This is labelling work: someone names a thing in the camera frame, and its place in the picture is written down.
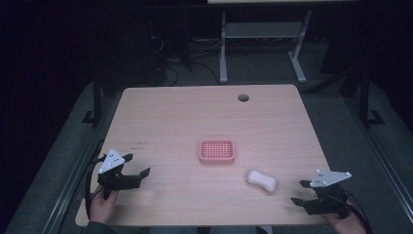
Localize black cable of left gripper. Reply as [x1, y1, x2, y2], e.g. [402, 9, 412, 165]
[84, 139, 106, 219]

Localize person's left hand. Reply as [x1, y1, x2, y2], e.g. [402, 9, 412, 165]
[89, 189, 120, 225]

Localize black metal stand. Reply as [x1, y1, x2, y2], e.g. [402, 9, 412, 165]
[357, 69, 386, 129]
[81, 72, 105, 127]

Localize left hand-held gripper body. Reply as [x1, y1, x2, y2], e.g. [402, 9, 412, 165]
[96, 147, 143, 200]

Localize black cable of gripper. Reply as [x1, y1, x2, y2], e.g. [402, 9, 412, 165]
[334, 190, 374, 234]
[84, 139, 106, 219]

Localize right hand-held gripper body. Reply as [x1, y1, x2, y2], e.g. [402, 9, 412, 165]
[304, 169, 353, 219]

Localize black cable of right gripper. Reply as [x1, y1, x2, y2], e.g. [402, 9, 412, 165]
[334, 190, 374, 234]

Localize white metal table frame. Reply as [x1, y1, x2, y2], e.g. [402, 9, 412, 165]
[218, 9, 314, 85]

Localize black floor cables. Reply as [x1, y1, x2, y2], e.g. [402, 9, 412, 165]
[147, 33, 222, 88]

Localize white soap bar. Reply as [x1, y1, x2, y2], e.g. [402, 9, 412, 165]
[245, 169, 279, 194]

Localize person's right hand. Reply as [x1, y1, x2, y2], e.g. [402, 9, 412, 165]
[323, 200, 368, 234]

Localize pink soap dish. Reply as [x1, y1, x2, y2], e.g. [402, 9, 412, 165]
[198, 138, 236, 165]

